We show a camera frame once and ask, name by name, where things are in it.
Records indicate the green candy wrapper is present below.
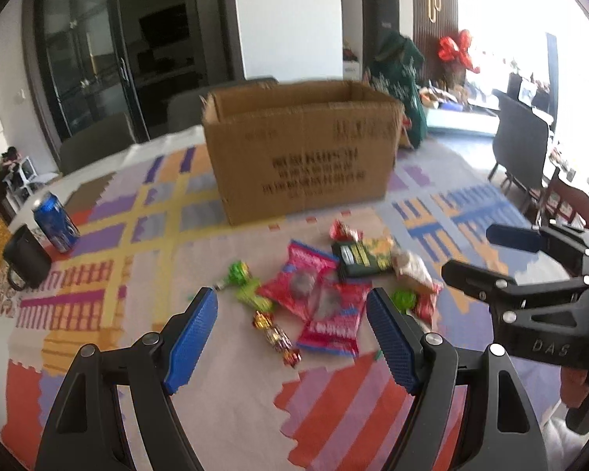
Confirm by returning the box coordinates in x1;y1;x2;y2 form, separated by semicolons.
235;279;273;314

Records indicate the colourful patterned tablecloth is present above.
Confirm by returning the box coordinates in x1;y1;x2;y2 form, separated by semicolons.
0;131;564;470

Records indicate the red white snack bag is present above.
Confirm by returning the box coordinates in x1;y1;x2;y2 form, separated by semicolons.
390;247;443;327

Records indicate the blue soda can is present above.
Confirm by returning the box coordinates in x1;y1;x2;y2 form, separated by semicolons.
33;192;80;254

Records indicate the small red candy packet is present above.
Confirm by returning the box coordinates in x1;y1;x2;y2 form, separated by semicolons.
329;219;364;243

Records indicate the grey chair middle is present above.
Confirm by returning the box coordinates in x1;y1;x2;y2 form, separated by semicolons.
167;77;278;133

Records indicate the gold red candy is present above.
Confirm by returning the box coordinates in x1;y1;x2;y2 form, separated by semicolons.
253;310;301;368

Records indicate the pink snack packet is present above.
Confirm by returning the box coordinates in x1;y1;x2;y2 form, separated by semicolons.
255;240;338;322
296;276;372;357

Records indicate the black mug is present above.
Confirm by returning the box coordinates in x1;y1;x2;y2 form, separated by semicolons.
3;225;52;291

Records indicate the white shelf cart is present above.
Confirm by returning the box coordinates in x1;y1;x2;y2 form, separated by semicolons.
3;156;44;208

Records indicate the dark chair right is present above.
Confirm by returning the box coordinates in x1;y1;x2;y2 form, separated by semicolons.
488;89;550;202

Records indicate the grey chair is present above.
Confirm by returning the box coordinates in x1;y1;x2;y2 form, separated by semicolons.
59;113;136;175
167;77;278;133

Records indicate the green lollipop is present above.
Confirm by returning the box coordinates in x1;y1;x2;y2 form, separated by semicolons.
390;289;418;312
215;261;252;290

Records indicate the dark green cracker packet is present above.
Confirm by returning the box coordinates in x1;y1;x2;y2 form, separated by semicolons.
332;237;393;279

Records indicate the brown cardboard box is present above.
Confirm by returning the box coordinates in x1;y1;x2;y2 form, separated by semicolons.
202;80;404;225

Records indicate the right hand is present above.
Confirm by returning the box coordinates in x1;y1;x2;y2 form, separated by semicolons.
560;368;589;408

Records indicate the grey chair left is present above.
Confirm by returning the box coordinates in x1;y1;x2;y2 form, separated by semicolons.
59;113;136;175

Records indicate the red ribbon bow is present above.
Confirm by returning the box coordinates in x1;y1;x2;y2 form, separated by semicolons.
438;30;481;73

